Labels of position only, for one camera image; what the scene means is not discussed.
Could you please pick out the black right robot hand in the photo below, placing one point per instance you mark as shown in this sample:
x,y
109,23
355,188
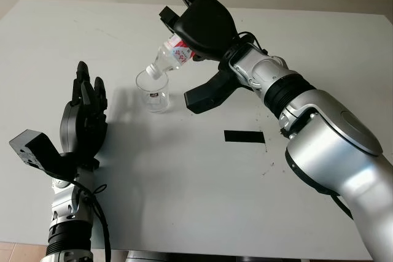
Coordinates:
x,y
205,25

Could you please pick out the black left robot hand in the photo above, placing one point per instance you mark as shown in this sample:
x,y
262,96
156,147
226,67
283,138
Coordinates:
x,y
80,127

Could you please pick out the clear plastic water bottle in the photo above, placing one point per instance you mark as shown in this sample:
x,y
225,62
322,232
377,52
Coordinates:
x,y
172,56

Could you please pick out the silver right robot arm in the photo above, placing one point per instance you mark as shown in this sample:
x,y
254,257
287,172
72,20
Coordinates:
x,y
331,139

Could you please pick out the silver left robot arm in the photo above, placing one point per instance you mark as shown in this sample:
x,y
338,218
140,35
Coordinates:
x,y
72,213

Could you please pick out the clear glass cup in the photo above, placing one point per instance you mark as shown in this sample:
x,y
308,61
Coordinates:
x,y
153,96

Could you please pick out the black tape strip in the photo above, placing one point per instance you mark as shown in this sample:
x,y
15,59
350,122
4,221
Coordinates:
x,y
244,137

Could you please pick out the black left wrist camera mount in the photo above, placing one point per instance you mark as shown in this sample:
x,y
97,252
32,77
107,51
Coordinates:
x,y
33,151

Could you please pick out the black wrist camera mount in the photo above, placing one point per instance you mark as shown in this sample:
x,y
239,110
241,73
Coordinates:
x,y
33,151
205,96

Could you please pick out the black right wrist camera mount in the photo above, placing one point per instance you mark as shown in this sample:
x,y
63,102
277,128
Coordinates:
x,y
205,96

